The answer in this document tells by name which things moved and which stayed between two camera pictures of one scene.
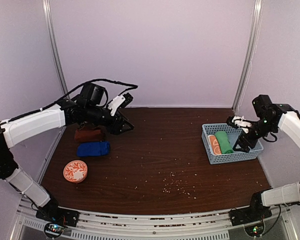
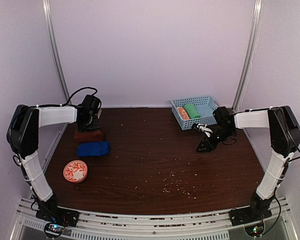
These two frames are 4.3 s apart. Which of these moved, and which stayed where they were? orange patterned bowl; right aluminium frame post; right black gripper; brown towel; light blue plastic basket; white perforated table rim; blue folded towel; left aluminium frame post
Moved: light blue plastic basket; right black gripper
Stayed: right aluminium frame post; brown towel; left aluminium frame post; orange patterned bowl; white perforated table rim; blue folded towel
